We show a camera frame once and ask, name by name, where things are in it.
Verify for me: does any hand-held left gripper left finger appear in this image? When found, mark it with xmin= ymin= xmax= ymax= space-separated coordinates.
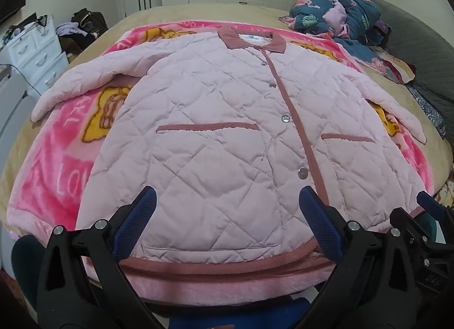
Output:
xmin=37 ymin=185 xmax=164 ymax=329

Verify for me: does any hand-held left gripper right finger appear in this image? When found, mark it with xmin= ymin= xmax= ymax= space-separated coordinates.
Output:
xmin=299 ymin=185 xmax=417 ymax=329

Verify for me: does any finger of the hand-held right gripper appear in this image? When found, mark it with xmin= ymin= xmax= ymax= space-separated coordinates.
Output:
xmin=389 ymin=208 xmax=454 ymax=290
xmin=416 ymin=191 xmax=454 ymax=235

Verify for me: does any pink quilted jacket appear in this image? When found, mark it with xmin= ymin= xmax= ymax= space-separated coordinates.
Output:
xmin=31 ymin=26 xmax=431 ymax=269

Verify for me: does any lavender clothes pile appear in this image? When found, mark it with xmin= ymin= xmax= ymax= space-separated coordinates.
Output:
xmin=56 ymin=21 xmax=87 ymax=37

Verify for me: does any black bag with clothes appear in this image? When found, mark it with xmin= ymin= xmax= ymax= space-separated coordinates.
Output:
xmin=71 ymin=8 xmax=109 ymax=37

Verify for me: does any blue floral cloth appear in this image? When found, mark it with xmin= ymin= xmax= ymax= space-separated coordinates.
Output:
xmin=404 ymin=84 xmax=447 ymax=138

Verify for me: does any pink printed fleece blanket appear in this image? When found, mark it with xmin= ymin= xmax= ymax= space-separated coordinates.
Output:
xmin=5 ymin=19 xmax=437 ymax=308

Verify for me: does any dark teal cloth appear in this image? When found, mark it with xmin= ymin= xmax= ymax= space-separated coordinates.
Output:
xmin=10 ymin=235 xmax=47 ymax=298

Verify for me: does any white plastic furniture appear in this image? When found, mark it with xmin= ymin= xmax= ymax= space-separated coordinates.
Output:
xmin=0 ymin=74 xmax=36 ymax=163

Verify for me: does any grey padded headboard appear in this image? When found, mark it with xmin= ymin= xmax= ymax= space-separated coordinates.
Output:
xmin=355 ymin=0 xmax=454 ymax=138

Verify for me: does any white drawer chest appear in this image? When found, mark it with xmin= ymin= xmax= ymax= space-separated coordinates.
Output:
xmin=0 ymin=13 xmax=70 ymax=97

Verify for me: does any blue flamingo print quilt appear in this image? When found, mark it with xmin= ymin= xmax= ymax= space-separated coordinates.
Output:
xmin=278 ymin=0 xmax=417 ymax=85

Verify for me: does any beige bed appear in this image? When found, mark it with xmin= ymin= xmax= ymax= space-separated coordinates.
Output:
xmin=0 ymin=2 xmax=454 ymax=280

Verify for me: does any black cable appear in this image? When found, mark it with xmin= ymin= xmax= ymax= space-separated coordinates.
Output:
xmin=0 ymin=63 xmax=41 ymax=97

